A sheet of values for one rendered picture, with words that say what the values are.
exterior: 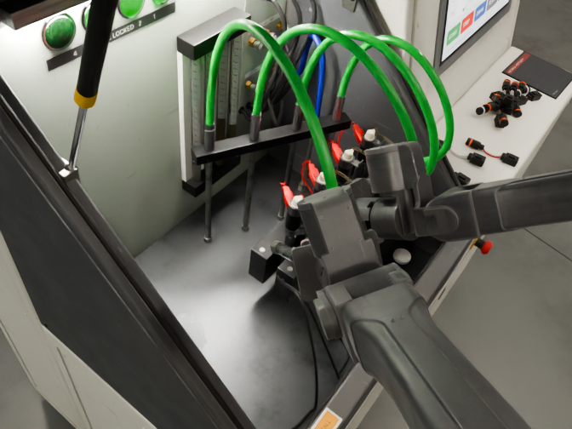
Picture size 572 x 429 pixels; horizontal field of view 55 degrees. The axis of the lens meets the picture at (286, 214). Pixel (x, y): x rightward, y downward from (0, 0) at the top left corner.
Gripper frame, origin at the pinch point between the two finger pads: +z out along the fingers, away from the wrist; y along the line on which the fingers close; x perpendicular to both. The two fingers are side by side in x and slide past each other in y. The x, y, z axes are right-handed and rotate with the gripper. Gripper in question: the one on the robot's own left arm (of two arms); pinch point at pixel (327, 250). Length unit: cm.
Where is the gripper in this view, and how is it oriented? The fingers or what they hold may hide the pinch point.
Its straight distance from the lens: 73.3
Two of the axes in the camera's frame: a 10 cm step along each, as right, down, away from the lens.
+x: 2.2, 9.6, 1.5
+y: -9.7, 2.3, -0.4
